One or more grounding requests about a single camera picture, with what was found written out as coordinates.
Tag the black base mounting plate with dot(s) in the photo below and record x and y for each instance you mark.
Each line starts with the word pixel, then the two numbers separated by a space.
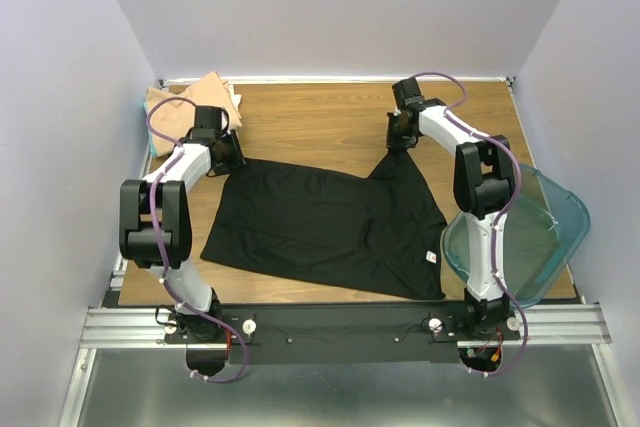
pixel 337 333

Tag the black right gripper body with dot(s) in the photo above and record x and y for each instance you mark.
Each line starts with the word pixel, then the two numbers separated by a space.
pixel 398 138

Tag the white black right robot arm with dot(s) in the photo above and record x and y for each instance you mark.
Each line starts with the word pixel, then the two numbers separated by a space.
pixel 486 183

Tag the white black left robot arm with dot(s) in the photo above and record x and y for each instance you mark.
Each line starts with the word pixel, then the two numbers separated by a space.
pixel 155 230

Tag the folded white printed t shirt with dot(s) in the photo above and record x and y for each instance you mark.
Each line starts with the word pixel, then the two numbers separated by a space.
pixel 234 111

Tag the black t shirt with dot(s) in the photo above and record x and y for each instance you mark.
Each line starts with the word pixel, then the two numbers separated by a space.
pixel 377 234

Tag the teal plastic bin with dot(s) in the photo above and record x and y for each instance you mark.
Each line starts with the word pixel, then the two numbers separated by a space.
pixel 523 251

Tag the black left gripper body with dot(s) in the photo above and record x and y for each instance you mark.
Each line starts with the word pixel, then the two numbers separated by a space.
pixel 232 156

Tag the folded tan t shirt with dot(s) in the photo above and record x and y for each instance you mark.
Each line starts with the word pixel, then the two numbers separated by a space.
pixel 175 118

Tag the folded teal t shirt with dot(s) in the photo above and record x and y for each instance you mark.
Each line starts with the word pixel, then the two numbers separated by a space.
pixel 151 139

